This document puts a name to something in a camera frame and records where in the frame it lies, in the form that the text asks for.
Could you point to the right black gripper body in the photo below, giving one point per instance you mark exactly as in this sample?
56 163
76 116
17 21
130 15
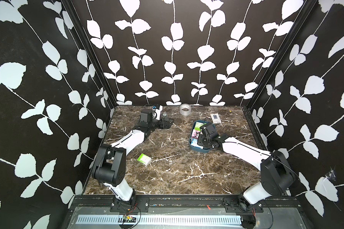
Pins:
202 141

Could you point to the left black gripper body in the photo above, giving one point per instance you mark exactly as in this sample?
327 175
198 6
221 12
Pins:
159 124

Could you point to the teal storage box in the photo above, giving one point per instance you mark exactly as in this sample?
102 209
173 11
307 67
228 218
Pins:
199 148

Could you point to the pink kuromi tissue pack top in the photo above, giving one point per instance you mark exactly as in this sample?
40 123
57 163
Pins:
195 134

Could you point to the green tissue pack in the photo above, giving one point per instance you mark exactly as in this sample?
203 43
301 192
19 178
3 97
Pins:
198 125
144 159

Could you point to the blue tissue pack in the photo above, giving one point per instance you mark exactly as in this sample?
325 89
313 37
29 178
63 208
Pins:
193 142

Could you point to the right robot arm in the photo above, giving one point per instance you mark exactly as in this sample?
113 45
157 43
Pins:
276 175

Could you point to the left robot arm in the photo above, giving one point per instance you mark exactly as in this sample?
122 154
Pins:
109 167

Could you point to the clear tape roll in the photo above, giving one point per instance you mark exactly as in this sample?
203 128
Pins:
185 109

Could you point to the small circuit board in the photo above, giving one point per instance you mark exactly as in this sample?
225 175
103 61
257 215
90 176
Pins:
127 219

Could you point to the white perforated strip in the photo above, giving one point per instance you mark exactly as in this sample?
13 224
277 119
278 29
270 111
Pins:
182 220

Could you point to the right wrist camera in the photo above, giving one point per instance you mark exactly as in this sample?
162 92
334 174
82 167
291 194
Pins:
209 131

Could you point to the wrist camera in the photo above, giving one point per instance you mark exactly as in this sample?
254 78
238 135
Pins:
149 115
209 131

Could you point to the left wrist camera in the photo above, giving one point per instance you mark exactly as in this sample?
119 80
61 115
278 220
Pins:
149 115

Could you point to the black front rail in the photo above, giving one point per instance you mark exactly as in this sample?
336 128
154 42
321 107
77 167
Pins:
145 203

